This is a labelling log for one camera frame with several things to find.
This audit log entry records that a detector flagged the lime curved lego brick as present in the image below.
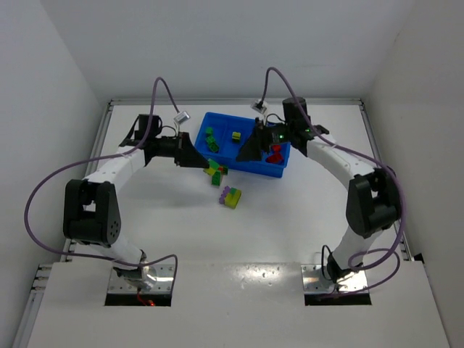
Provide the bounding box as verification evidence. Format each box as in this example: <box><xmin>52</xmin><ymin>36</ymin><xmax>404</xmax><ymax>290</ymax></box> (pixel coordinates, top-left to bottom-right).
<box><xmin>231</xmin><ymin>132</ymin><xmax>241</xmax><ymax>143</ymax></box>

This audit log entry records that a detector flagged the red round lego piece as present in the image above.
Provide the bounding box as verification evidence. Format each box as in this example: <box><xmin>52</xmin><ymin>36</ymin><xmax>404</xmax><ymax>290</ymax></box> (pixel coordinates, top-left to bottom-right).
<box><xmin>265</xmin><ymin>152</ymin><xmax>283</xmax><ymax>165</ymax></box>

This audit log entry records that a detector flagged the green four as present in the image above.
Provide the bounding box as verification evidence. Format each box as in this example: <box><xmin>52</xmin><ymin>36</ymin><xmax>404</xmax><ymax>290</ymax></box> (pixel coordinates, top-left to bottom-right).
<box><xmin>207</xmin><ymin>142</ymin><xmax>220</xmax><ymax>153</ymax></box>

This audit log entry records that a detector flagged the green red lego stack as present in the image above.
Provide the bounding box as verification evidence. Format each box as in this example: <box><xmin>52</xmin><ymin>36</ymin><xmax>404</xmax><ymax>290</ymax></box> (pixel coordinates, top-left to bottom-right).
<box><xmin>211</xmin><ymin>165</ymin><xmax>228</xmax><ymax>187</ymax></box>

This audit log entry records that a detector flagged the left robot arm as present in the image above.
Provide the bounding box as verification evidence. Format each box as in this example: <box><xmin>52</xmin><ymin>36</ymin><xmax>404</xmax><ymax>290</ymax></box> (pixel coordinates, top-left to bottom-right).
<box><xmin>63</xmin><ymin>115</ymin><xmax>209</xmax><ymax>289</ymax></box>

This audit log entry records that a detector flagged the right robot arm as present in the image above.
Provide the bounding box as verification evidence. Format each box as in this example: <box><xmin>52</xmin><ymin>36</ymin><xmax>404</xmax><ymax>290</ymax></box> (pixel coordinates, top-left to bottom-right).
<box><xmin>236</xmin><ymin>97</ymin><xmax>402</xmax><ymax>282</ymax></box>

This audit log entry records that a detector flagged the blue divided sorting bin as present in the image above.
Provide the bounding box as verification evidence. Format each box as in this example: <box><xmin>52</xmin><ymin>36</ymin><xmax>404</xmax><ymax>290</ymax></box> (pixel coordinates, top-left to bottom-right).
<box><xmin>194</xmin><ymin>112</ymin><xmax>292</xmax><ymax>179</ymax></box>

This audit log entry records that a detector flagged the lime long lego brick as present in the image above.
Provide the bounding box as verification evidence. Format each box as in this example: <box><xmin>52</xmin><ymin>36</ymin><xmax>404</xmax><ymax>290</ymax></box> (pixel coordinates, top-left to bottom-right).
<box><xmin>224</xmin><ymin>190</ymin><xmax>241</xmax><ymax>209</ymax></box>

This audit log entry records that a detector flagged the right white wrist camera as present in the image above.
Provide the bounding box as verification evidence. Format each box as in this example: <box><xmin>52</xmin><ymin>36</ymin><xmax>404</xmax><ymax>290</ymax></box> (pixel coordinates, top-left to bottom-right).
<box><xmin>251</xmin><ymin>100</ymin><xmax>268</xmax><ymax>115</ymax></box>

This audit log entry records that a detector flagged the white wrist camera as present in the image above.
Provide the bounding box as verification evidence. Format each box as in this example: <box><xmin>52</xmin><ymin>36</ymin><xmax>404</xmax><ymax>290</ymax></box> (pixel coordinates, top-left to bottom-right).
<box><xmin>251</xmin><ymin>100</ymin><xmax>268</xmax><ymax>115</ymax></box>
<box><xmin>173</xmin><ymin>111</ymin><xmax>191</xmax><ymax>126</ymax></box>

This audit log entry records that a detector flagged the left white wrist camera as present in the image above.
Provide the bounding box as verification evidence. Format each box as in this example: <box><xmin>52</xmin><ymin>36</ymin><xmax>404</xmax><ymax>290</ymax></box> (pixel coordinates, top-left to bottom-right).
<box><xmin>173</xmin><ymin>111</ymin><xmax>191</xmax><ymax>126</ymax></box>

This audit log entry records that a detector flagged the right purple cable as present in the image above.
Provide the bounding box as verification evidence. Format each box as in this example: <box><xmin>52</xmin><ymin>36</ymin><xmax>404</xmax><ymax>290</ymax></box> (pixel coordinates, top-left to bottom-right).
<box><xmin>259</xmin><ymin>67</ymin><xmax>407</xmax><ymax>299</ymax></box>

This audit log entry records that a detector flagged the purple cable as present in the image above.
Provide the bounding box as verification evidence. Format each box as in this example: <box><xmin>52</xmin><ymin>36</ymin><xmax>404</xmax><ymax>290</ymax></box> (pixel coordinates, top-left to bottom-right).
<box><xmin>23</xmin><ymin>76</ymin><xmax>182</xmax><ymax>291</ymax></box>
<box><xmin>259</xmin><ymin>67</ymin><xmax>407</xmax><ymax>299</ymax></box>

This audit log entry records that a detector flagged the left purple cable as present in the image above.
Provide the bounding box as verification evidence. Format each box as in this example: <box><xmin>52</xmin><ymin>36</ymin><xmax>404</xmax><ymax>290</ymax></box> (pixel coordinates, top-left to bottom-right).
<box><xmin>23</xmin><ymin>76</ymin><xmax>182</xmax><ymax>291</ymax></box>

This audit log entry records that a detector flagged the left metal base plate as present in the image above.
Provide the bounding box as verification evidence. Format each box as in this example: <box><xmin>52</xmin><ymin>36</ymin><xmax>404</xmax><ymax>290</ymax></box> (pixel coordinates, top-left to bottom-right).
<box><xmin>107</xmin><ymin>264</ymin><xmax>178</xmax><ymax>295</ymax></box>

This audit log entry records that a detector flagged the metal base plate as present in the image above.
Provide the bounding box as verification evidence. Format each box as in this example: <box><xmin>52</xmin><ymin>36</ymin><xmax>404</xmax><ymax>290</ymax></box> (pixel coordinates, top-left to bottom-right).
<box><xmin>107</xmin><ymin>264</ymin><xmax>178</xmax><ymax>295</ymax></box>
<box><xmin>301</xmin><ymin>263</ymin><xmax>370</xmax><ymax>294</ymax></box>

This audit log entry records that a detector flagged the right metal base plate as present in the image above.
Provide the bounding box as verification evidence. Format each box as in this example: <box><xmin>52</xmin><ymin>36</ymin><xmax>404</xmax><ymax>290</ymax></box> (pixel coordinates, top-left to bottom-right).
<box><xmin>301</xmin><ymin>263</ymin><xmax>370</xmax><ymax>294</ymax></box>

